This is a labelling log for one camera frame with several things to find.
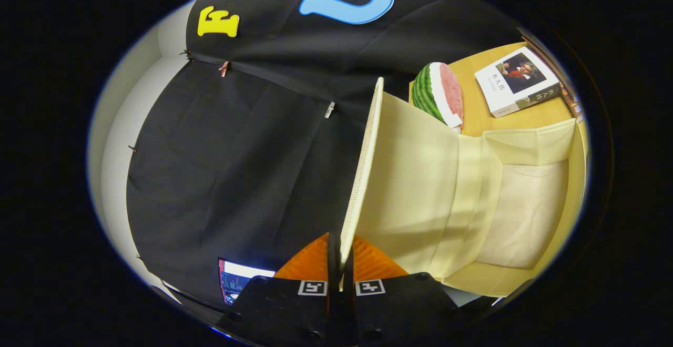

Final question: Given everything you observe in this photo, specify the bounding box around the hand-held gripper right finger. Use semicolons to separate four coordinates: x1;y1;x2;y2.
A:
341;236;463;347

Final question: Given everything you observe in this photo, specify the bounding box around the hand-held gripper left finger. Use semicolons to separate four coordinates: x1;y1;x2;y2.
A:
218;232;341;347

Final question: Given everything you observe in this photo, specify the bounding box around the beige fabric storage box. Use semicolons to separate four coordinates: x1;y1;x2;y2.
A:
339;77;587;298

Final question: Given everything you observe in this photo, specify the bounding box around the computer monitor screen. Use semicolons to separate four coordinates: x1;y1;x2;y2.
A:
218;258;277;304

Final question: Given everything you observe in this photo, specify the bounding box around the black backdrop cloth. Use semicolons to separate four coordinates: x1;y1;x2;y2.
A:
126;0;526;305

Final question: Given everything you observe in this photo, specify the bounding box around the watermelon slice toy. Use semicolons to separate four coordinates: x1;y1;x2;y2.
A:
411;62;464;129

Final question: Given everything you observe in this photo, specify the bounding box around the white portrait cover book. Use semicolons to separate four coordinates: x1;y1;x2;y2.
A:
474;46;562;118

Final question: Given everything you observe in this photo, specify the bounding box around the brown book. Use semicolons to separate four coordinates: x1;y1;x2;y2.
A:
518;27;584;123

